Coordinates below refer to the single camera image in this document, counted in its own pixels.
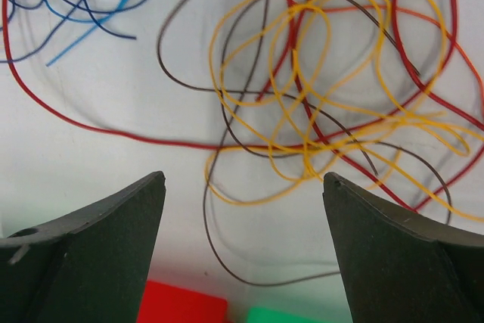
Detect right green plastic bin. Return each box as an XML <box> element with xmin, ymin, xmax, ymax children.
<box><xmin>244</xmin><ymin>307</ymin><xmax>327</xmax><ymax>323</ymax></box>

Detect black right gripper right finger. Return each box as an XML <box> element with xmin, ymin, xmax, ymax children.
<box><xmin>323</xmin><ymin>172</ymin><xmax>483</xmax><ymax>322</ymax></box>

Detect brown cable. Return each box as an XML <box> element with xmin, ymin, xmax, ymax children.
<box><xmin>157</xmin><ymin>0</ymin><xmax>453</xmax><ymax>287</ymax></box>

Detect yellow cable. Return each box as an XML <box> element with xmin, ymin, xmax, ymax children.
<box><xmin>203</xmin><ymin>0</ymin><xmax>484</xmax><ymax>222</ymax></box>

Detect dark red cable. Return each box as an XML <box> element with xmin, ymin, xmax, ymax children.
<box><xmin>2</xmin><ymin>0</ymin><xmax>484</xmax><ymax>213</ymax></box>

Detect dark blue cable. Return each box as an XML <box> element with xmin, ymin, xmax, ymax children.
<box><xmin>0</xmin><ymin>0</ymin><xmax>152</xmax><ymax>64</ymax></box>

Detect orange cable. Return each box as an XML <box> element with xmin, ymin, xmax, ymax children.
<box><xmin>259</xmin><ymin>0</ymin><xmax>484</xmax><ymax>110</ymax></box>

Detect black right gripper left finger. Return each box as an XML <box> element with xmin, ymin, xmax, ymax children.
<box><xmin>1</xmin><ymin>171</ymin><xmax>166</xmax><ymax>322</ymax></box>

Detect red plastic bin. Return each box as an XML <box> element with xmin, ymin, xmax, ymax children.
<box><xmin>137</xmin><ymin>281</ymin><xmax>228</xmax><ymax>323</ymax></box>

